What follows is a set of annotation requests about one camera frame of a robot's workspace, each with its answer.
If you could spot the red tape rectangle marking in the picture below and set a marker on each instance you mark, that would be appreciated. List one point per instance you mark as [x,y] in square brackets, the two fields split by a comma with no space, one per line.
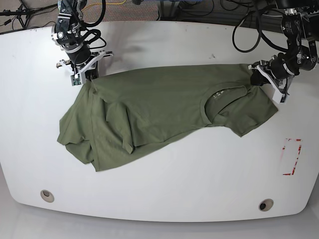
[289,157]

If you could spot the right table cable grommet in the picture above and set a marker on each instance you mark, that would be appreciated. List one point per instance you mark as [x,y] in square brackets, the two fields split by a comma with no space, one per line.
[266,205]

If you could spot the black tripod stand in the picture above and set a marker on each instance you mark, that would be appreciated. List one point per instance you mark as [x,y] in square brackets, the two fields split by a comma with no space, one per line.
[23,14]

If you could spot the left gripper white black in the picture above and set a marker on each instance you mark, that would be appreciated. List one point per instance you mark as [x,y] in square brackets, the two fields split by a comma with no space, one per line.
[278,72]

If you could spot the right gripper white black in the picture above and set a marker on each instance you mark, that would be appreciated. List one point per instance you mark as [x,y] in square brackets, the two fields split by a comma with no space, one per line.
[84,62]

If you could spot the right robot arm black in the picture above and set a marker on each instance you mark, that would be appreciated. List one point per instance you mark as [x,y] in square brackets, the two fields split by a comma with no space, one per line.
[81,41]

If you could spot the olive green T-shirt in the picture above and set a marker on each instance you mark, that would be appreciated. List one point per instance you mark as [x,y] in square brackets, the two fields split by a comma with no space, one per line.
[119,118]

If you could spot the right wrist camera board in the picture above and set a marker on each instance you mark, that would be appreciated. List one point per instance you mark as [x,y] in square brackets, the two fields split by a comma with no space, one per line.
[75,80]

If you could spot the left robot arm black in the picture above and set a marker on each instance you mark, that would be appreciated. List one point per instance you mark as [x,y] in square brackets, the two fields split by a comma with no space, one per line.
[301,53]

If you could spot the left table cable grommet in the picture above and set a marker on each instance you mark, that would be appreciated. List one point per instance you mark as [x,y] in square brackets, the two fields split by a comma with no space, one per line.
[47,196]

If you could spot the table cable grommet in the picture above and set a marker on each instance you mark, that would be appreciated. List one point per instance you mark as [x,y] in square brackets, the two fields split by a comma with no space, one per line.
[266,205]
[47,196]

